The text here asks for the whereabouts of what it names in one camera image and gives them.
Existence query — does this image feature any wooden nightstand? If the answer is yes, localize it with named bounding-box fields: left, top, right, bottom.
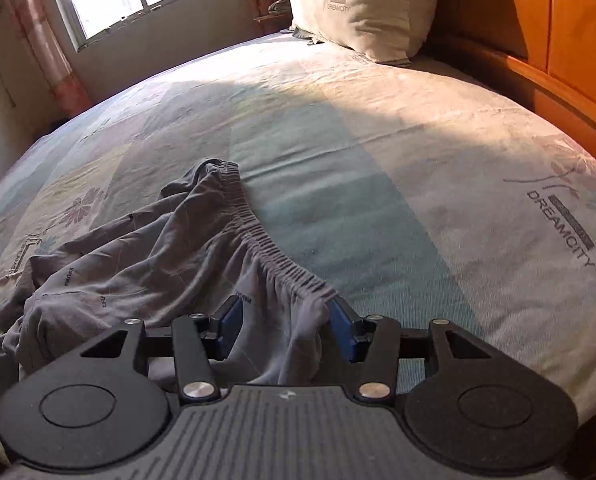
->
left=253, top=13, right=292, bottom=36

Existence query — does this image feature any beige pillow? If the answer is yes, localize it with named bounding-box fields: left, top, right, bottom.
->
left=289, top=0, right=438, bottom=64

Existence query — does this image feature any grey object on nightstand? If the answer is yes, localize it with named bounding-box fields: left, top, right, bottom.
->
left=267, top=0, right=291, bottom=15

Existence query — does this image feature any orange wooden headboard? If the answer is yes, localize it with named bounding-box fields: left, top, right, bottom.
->
left=425, top=0, right=596, bottom=158

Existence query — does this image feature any pink striped left curtain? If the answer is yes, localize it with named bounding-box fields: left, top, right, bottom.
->
left=4, top=0, right=92, bottom=118

